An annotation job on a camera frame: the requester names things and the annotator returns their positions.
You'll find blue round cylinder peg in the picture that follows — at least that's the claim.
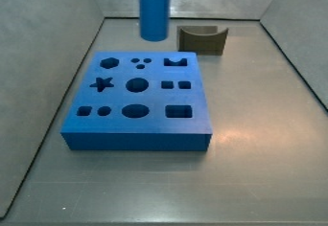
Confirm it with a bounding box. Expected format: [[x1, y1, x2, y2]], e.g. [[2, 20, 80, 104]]
[[139, 0, 170, 41]]

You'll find blue shape-sorter block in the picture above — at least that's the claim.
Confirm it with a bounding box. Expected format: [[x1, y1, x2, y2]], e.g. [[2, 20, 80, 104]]
[[60, 52, 213, 151]]

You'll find dark concave curved block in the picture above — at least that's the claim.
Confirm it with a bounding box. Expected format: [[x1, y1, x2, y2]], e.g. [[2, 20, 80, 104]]
[[176, 26, 229, 56]]

